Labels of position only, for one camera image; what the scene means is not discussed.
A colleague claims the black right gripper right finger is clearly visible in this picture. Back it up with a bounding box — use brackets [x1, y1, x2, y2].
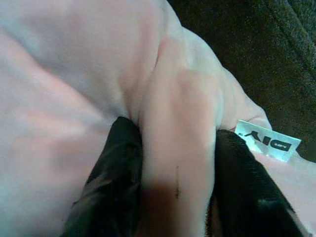
[207, 129, 304, 237]

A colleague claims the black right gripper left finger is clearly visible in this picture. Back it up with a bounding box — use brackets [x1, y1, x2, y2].
[60, 116, 144, 237]

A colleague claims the light pink pillow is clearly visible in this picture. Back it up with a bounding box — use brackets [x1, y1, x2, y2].
[0, 0, 316, 237]

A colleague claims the dark grey fabric sofa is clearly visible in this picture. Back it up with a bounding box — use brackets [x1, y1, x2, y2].
[166, 0, 316, 158]

